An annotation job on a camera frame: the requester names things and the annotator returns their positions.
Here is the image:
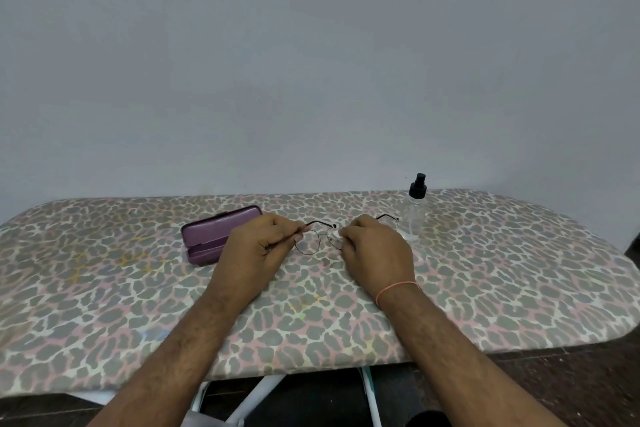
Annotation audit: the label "person's left hand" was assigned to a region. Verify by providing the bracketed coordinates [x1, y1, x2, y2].
[206, 213, 307, 303]

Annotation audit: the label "thin metal frame eyeglasses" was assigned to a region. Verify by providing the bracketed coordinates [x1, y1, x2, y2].
[295, 214, 401, 257]

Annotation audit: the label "person's left forearm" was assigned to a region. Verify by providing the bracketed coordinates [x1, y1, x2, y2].
[87, 287, 262, 427]

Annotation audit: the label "person's right forearm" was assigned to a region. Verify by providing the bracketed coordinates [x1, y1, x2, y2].
[378, 284, 569, 427]

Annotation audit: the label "person's right hand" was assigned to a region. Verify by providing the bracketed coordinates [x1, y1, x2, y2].
[340, 215, 417, 300]

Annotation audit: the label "white ironing board legs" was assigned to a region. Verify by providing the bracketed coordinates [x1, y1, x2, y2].
[65, 367, 385, 427]

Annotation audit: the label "leopard print ironing board cover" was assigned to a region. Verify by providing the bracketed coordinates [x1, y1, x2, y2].
[0, 189, 640, 398]

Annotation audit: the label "clear spray bottle black cap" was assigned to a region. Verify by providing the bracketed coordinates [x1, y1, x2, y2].
[401, 173, 429, 243]

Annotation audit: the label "orange wrist thread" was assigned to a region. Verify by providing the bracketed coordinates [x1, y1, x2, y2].
[375, 281, 420, 307]

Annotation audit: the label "purple eyeglasses case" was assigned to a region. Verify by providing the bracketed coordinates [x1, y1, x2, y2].
[180, 205, 264, 267]

